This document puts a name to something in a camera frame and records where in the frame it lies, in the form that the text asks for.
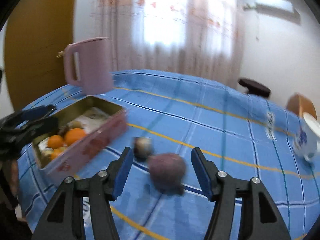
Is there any person's left forearm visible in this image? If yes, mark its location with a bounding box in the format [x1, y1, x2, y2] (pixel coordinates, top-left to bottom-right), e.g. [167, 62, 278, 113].
[9, 159, 20, 205]

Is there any medium orange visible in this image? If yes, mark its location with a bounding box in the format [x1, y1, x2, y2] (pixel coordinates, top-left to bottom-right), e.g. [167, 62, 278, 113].
[47, 135, 65, 148]

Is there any floral sheer curtain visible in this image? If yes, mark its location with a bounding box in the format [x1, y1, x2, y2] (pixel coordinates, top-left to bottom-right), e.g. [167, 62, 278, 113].
[92, 0, 244, 90]

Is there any wooden door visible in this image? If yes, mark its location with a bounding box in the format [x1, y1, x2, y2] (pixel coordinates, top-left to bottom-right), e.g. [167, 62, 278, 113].
[4, 0, 80, 110]

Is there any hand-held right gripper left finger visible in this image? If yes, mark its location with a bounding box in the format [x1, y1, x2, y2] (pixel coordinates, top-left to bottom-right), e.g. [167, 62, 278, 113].
[31, 147, 134, 240]

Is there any printed paper sheet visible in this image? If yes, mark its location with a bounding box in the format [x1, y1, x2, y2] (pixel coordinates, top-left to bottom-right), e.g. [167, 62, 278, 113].
[37, 107, 112, 160]

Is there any dark round stool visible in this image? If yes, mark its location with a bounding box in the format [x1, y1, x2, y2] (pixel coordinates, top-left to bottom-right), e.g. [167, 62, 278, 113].
[238, 77, 272, 98]

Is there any cake roll snack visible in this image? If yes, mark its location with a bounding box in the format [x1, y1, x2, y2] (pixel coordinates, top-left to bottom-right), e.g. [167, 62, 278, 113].
[133, 137, 153, 158]

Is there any blue plaid tablecloth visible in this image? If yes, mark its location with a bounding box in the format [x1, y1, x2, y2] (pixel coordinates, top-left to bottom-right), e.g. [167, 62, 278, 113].
[19, 69, 320, 240]

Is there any pink electric kettle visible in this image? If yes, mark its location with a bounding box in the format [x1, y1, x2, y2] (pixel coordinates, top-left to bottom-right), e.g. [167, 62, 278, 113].
[63, 37, 113, 95]

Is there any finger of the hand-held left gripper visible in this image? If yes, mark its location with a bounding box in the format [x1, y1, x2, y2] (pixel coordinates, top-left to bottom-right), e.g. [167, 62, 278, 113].
[0, 116, 60, 143]
[10, 104, 57, 122]

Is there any pink tin box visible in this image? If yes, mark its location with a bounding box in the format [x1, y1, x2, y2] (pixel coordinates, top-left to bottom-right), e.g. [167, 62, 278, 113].
[32, 95, 129, 178]

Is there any large orange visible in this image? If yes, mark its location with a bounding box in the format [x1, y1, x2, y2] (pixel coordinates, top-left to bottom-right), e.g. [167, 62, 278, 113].
[64, 128, 86, 146]

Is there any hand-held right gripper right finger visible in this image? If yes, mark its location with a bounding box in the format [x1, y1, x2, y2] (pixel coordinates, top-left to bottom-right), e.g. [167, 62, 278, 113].
[191, 147, 292, 240]

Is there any white mug with blue print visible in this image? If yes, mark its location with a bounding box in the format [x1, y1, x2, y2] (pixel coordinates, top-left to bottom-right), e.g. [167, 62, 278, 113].
[292, 112, 320, 162]

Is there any wooden chair back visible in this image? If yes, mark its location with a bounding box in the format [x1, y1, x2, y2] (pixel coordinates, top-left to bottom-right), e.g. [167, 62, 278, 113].
[286, 93, 317, 120]

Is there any white air conditioner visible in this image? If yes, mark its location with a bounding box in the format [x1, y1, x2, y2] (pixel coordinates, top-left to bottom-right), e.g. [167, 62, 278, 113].
[254, 0, 300, 25]

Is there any round purple fruit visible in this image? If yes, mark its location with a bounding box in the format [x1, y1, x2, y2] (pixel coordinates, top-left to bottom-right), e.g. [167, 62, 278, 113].
[148, 153, 187, 196]

